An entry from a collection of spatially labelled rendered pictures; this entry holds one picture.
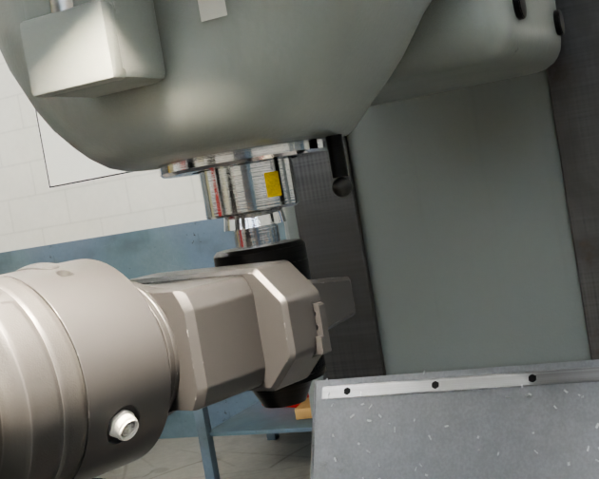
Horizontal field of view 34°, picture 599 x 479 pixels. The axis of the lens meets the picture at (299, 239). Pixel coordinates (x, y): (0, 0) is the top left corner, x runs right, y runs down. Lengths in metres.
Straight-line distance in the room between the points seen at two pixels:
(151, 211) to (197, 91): 5.15
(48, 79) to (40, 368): 0.11
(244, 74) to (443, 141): 0.46
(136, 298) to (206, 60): 0.10
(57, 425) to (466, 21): 0.32
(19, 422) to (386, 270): 0.56
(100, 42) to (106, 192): 5.34
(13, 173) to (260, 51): 5.73
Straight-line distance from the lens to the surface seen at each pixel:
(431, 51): 0.57
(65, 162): 5.87
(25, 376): 0.35
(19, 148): 6.08
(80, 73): 0.39
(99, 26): 0.38
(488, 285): 0.85
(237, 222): 0.48
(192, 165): 0.46
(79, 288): 0.39
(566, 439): 0.83
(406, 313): 0.87
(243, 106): 0.41
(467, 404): 0.85
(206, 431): 4.67
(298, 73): 0.41
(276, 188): 0.48
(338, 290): 0.49
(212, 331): 0.41
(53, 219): 5.96
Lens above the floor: 1.29
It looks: 3 degrees down
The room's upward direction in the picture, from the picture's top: 10 degrees counter-clockwise
